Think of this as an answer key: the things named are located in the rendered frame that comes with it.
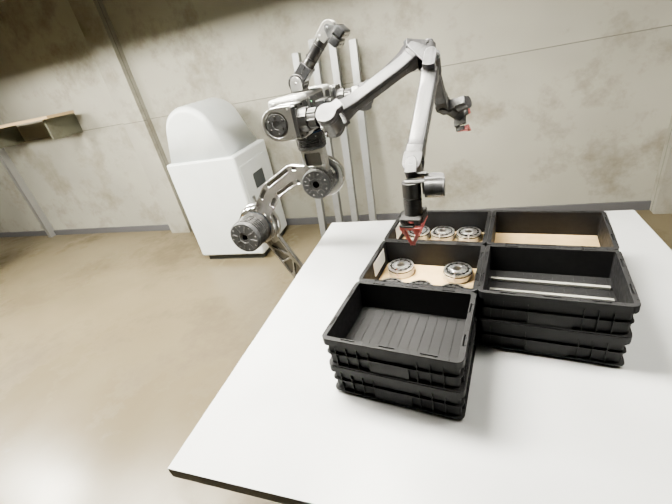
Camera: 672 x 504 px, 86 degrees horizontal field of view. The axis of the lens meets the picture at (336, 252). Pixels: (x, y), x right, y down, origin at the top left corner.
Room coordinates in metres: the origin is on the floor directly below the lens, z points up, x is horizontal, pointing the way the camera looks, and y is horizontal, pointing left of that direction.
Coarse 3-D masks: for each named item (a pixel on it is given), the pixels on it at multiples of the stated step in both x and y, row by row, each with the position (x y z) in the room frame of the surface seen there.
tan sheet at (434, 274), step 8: (384, 272) 1.25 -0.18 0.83; (416, 272) 1.20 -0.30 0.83; (424, 272) 1.19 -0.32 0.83; (432, 272) 1.18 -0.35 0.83; (440, 272) 1.16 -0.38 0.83; (472, 272) 1.12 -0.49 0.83; (408, 280) 1.16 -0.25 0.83; (432, 280) 1.12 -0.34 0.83; (440, 280) 1.11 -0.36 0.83; (472, 280) 1.07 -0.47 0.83
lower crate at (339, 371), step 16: (336, 368) 0.81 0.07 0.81; (336, 384) 0.83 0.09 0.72; (352, 384) 0.79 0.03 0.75; (368, 384) 0.77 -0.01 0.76; (384, 384) 0.74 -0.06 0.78; (400, 384) 0.71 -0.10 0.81; (416, 384) 0.68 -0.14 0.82; (384, 400) 0.74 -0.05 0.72; (400, 400) 0.71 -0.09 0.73; (416, 400) 0.70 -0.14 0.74; (432, 400) 0.67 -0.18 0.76; (448, 400) 0.65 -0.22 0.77; (464, 400) 0.65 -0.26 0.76; (448, 416) 0.64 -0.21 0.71; (464, 416) 0.63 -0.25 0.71
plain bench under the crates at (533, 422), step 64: (320, 256) 1.74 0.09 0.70; (640, 256) 1.17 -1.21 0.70; (320, 320) 1.19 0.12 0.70; (640, 320) 0.85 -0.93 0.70; (256, 384) 0.92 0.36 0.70; (320, 384) 0.86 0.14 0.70; (512, 384) 0.71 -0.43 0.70; (576, 384) 0.67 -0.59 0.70; (640, 384) 0.63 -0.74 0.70; (192, 448) 0.72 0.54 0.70; (256, 448) 0.68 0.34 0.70; (320, 448) 0.64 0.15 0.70; (384, 448) 0.60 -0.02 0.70; (448, 448) 0.56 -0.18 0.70; (512, 448) 0.53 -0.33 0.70; (576, 448) 0.50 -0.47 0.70; (640, 448) 0.47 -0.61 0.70
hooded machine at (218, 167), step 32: (192, 128) 3.35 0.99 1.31; (224, 128) 3.44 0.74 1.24; (192, 160) 3.40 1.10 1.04; (224, 160) 3.23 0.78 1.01; (256, 160) 3.54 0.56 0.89; (192, 192) 3.39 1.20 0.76; (224, 192) 3.27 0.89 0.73; (256, 192) 3.38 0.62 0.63; (192, 224) 3.44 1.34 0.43; (224, 224) 3.31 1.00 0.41; (224, 256) 3.41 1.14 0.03; (256, 256) 3.28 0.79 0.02
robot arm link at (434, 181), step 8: (408, 160) 1.07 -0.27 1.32; (416, 160) 1.06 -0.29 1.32; (408, 168) 1.06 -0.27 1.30; (416, 168) 1.05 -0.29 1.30; (408, 176) 1.06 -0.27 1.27; (416, 176) 1.06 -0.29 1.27; (424, 176) 1.05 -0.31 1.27; (432, 176) 1.03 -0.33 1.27; (440, 176) 1.02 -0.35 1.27; (424, 184) 1.01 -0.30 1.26; (432, 184) 1.00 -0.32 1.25; (440, 184) 0.99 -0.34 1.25; (424, 192) 1.00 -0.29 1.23; (432, 192) 0.99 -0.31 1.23; (440, 192) 0.99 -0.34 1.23
